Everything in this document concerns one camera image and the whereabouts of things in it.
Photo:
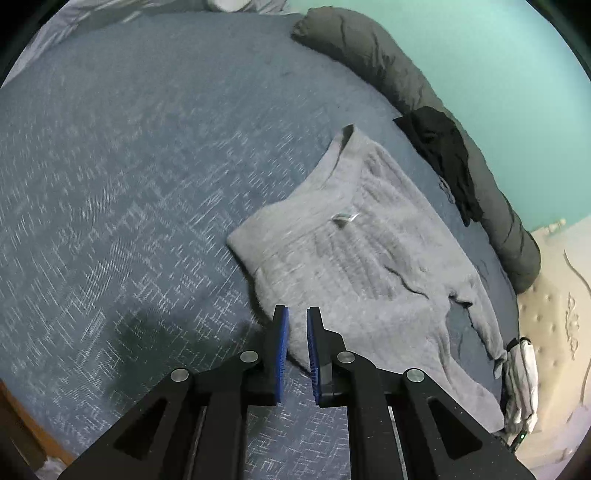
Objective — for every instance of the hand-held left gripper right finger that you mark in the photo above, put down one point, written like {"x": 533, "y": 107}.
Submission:
{"x": 314, "y": 355}

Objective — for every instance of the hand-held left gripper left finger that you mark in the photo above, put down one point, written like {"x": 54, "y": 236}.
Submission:
{"x": 280, "y": 350}

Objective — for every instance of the grey knit sweater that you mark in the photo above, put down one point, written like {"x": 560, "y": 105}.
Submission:
{"x": 351, "y": 258}

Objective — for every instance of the cream carved headboard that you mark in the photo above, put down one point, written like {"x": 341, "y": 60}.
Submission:
{"x": 554, "y": 286}

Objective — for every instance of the blue patterned bedspread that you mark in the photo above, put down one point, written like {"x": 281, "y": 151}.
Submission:
{"x": 138, "y": 184}

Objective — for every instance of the black garment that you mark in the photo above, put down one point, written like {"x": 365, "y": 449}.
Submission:
{"x": 443, "y": 147}

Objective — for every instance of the dark grey rolled duvet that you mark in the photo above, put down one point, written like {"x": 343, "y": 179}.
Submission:
{"x": 369, "y": 50}

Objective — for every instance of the pale pillow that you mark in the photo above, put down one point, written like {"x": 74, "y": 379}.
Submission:
{"x": 228, "y": 4}

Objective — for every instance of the wooden bed frame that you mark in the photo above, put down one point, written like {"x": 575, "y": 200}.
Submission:
{"x": 18, "y": 424}

